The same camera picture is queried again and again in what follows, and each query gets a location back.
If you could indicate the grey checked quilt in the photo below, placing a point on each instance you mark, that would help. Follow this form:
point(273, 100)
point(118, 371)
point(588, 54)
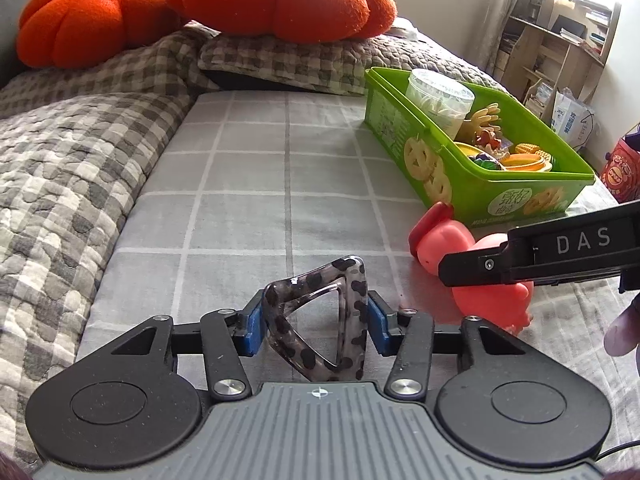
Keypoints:
point(65, 170)

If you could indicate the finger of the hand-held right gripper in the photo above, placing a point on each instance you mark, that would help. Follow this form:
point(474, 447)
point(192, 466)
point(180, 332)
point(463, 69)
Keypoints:
point(480, 267)

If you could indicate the pink pig toy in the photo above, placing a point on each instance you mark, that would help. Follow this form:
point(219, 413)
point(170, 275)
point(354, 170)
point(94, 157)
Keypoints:
point(445, 240)

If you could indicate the clear cotton swab jar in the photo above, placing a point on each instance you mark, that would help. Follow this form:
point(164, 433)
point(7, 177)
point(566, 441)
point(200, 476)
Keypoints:
point(440, 97)

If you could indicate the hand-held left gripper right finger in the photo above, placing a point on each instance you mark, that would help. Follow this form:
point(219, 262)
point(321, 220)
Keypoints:
point(381, 325)

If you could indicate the small orange pumpkin cushion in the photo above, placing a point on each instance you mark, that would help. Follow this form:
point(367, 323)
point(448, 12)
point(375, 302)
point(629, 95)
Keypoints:
point(85, 25)

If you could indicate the wooden desk shelf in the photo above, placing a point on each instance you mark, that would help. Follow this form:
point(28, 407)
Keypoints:
point(555, 45)

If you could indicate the grey curtain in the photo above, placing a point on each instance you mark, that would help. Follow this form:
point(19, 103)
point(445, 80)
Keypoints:
point(510, 5)

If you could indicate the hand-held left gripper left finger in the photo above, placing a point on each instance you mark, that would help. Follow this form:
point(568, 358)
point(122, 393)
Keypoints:
point(254, 325)

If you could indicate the grey checked pillow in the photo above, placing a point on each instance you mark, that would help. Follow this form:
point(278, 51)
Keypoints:
point(300, 62)

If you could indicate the green plastic bin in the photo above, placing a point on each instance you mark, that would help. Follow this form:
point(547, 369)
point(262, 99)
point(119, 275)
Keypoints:
point(390, 115)

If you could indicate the purple toy grapes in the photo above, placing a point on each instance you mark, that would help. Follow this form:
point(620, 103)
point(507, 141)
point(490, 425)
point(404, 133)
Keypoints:
point(486, 161)

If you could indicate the yellow toy pot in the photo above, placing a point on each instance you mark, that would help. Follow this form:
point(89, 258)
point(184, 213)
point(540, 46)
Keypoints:
point(470, 150)

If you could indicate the purple object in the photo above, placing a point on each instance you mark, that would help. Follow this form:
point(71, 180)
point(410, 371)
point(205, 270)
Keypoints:
point(632, 140)

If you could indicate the grey sofa backrest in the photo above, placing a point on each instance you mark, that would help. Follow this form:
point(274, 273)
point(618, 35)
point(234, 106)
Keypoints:
point(15, 10)

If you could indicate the orange toy rings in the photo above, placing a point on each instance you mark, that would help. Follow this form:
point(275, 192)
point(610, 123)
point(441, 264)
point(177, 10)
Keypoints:
point(522, 162)

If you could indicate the beige toy starfish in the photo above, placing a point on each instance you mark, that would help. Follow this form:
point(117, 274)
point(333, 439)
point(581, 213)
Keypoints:
point(487, 139)

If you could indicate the amber toy hand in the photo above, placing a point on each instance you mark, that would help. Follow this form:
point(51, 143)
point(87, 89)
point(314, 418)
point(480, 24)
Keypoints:
point(482, 117)

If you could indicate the person's right hand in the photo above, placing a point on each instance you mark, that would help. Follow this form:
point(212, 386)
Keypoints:
point(625, 332)

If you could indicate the large orange pumpkin cushion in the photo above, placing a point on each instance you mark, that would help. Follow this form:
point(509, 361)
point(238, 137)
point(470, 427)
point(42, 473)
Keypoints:
point(280, 0)

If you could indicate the grey grid bed sheet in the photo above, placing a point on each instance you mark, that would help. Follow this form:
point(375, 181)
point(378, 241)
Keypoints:
point(250, 170)

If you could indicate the leopard print hair claw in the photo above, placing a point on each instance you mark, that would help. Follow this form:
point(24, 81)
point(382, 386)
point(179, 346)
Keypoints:
point(352, 300)

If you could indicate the yellow toy corn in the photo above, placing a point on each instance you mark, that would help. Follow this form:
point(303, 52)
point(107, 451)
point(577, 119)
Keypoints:
point(531, 150)

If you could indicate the red bag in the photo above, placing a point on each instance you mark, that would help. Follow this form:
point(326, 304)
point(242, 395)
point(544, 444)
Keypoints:
point(622, 175)

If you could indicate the white shopping bag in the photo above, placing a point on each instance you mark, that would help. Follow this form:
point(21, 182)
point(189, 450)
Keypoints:
point(570, 117)

